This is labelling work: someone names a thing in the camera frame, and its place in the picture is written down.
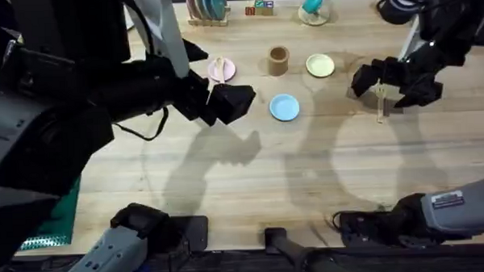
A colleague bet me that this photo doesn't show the coloured toy blocks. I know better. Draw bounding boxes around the coloured toy blocks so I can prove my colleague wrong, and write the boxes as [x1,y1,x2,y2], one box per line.
[244,0,276,18]

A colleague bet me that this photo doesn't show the brown cylindrical container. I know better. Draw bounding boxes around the brown cylindrical container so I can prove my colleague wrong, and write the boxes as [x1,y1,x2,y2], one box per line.
[266,44,291,77]

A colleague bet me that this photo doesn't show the small pink plate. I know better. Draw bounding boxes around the small pink plate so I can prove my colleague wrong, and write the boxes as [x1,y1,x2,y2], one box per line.
[207,56,238,84]

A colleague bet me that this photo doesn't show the mauve plate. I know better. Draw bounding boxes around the mauve plate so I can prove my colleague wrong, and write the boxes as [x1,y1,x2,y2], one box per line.
[184,0,201,20]

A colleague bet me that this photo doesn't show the black rail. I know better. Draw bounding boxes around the black rail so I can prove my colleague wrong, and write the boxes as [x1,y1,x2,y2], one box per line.
[0,238,484,272]

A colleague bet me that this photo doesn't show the wooden fork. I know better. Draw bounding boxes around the wooden fork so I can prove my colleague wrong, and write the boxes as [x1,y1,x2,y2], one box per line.
[374,77,389,125]

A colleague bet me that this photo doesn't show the small light blue plate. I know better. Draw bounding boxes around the small light blue plate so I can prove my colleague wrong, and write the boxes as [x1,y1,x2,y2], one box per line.
[268,92,301,123]

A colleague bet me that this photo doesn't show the teal cup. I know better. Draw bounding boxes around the teal cup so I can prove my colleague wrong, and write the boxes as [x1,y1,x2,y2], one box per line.
[301,0,327,15]

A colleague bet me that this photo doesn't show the black cable loop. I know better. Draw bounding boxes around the black cable loop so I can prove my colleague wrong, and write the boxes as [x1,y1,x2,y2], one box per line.
[375,0,425,27]

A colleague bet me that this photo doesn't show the small yellow-green plate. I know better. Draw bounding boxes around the small yellow-green plate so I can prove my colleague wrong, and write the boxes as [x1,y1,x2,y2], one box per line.
[304,52,337,80]

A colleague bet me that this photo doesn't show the teal plate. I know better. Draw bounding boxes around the teal plate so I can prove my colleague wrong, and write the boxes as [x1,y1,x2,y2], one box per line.
[198,0,228,21]

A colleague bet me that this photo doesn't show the left wrist upright plate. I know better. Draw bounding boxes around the left wrist upright plate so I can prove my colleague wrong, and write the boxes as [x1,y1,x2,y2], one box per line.
[130,0,191,81]

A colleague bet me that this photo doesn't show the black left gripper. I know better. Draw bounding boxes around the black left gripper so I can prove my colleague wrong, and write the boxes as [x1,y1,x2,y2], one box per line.
[87,36,259,132]

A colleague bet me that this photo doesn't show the wooden spoon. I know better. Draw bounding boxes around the wooden spoon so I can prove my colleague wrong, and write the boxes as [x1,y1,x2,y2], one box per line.
[204,55,228,104]

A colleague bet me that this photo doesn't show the black mount post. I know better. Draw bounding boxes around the black mount post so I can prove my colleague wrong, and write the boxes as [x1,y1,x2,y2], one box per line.
[263,224,355,272]

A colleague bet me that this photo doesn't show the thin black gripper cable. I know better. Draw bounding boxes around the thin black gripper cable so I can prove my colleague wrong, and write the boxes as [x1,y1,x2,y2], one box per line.
[111,106,171,144]

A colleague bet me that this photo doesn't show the wooden peg rack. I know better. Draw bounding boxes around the wooden peg rack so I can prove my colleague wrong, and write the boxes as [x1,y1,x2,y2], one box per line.
[186,5,232,29]

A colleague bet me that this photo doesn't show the green cutting mat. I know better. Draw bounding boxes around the green cutting mat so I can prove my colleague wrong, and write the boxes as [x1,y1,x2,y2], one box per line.
[16,176,85,252]

